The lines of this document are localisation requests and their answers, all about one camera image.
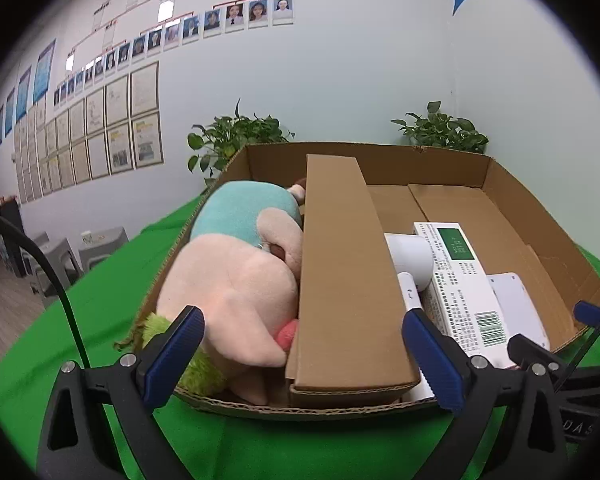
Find white green printed box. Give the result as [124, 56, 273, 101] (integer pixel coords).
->
[414, 222, 515, 368]

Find long brown cardboard box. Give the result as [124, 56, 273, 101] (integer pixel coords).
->
[287, 154, 420, 408]

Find white hair dryer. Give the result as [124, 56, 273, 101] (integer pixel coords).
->
[385, 233, 434, 310]

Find grey plastic stool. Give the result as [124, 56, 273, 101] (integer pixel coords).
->
[78, 226, 129, 273]
[28, 238, 82, 308]

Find large open cardboard tray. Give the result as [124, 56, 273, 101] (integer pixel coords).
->
[116, 142, 600, 420]

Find paper cup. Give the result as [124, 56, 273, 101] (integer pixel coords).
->
[81, 231, 93, 245]

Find right potted green plant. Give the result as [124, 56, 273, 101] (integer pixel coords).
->
[390, 101, 489, 154]

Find potted green plant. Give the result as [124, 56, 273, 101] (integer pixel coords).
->
[390, 101, 489, 154]
[186, 100, 296, 188]

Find pink plush pig toy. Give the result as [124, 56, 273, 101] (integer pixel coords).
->
[140, 180, 306, 406]

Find framed certificates group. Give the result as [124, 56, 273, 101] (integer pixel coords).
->
[12, 62, 166, 204]

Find left potted green plant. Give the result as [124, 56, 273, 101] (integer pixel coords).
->
[186, 100, 296, 188]

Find staff photo row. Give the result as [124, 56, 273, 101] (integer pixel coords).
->
[52, 0, 294, 108]

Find black cable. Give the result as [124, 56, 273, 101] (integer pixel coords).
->
[0, 207, 93, 369]

